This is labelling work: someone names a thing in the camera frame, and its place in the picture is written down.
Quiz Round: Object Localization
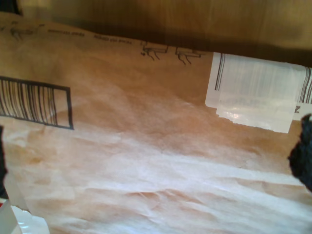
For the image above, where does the white barcode shipping label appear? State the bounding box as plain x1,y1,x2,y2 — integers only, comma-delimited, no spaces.
205,52,312,134

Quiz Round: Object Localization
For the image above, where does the brown paper mailer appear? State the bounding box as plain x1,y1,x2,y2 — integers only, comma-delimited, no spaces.
0,11,312,234

